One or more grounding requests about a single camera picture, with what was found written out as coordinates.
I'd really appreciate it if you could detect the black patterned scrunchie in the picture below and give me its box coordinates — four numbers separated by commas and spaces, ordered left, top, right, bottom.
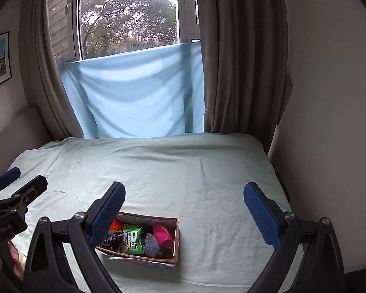
100, 230, 125, 252

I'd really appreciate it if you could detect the orange fluffy pompom toy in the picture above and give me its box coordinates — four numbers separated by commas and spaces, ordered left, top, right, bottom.
109, 218, 123, 233

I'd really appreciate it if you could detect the green wet wipes pack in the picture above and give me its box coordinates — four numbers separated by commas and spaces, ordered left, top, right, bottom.
123, 226, 144, 255

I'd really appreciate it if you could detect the grey fluffy cloth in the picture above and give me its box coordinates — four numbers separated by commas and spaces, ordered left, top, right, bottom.
141, 233, 163, 258

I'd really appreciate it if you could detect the pink zip wallet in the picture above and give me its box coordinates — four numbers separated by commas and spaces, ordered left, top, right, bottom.
153, 224, 174, 249

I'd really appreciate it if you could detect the person's left hand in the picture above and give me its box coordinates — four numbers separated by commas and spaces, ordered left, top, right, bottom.
0, 240, 24, 281

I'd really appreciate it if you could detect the beige headboard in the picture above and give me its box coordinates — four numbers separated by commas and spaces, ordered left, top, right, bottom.
0, 106, 52, 176

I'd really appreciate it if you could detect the cardboard box with pink lining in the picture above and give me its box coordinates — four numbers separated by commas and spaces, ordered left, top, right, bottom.
96, 212, 179, 269

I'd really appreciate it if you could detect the brown left curtain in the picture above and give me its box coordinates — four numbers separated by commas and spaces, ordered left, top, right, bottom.
18, 0, 84, 140

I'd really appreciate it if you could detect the brown curtain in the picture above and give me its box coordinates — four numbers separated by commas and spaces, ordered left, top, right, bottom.
18, 0, 84, 140
198, 0, 292, 151

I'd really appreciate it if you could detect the pale green bed sheet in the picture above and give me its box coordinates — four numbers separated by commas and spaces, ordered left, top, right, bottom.
0, 133, 290, 292

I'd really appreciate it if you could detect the light blue hanging cloth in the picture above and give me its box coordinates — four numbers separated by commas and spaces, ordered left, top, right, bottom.
59, 42, 205, 139

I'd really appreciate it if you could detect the brown right curtain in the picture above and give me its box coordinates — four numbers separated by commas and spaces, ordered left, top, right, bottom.
198, 0, 292, 151

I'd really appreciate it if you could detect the window with frame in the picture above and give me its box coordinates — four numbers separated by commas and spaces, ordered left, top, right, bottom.
49, 0, 200, 62

